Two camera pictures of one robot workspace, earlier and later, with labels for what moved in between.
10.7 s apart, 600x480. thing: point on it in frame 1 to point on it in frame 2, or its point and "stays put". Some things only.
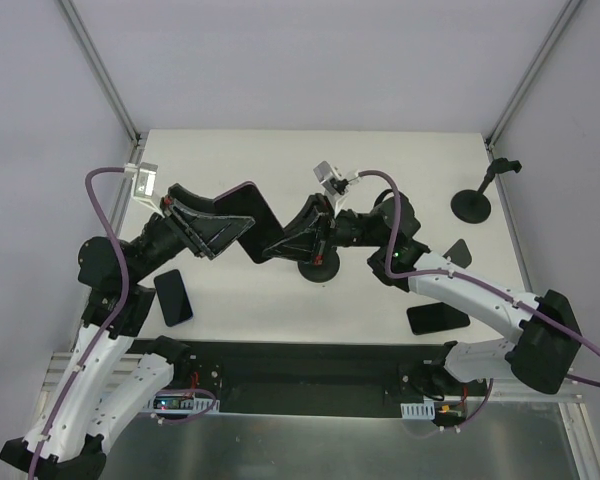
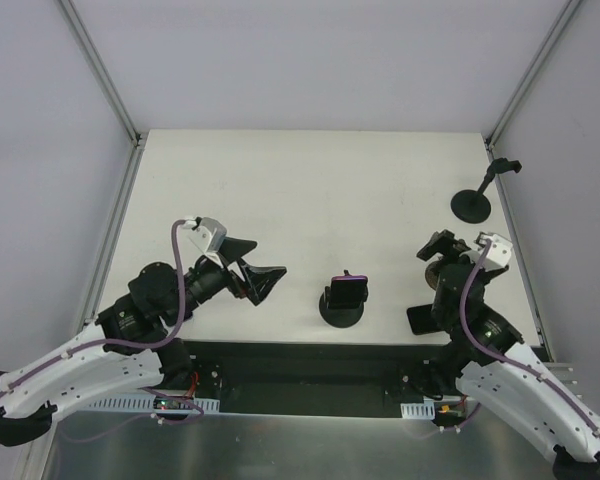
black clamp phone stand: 321,272 to 341,317
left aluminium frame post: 87,49 stays put
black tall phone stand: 473,206 stays put
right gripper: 324,229 to 443,270
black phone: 435,317 stays put
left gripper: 181,226 to 235,280
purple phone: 247,201 to 347,291
